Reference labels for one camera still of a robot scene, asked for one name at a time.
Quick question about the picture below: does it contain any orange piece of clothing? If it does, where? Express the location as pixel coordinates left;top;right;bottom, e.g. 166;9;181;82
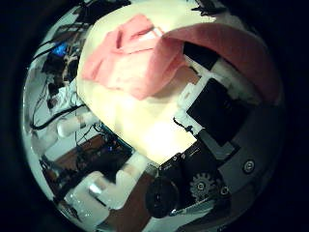
80;13;282;104

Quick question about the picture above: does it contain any brown wooden board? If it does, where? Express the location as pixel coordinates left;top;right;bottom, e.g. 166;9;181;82
51;133;110;172

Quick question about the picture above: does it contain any blue-lit electronics rack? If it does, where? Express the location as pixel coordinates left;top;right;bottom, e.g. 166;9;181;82
42;41;73;73

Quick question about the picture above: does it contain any long black arm cable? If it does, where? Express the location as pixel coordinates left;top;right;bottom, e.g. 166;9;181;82
29;102;88;131

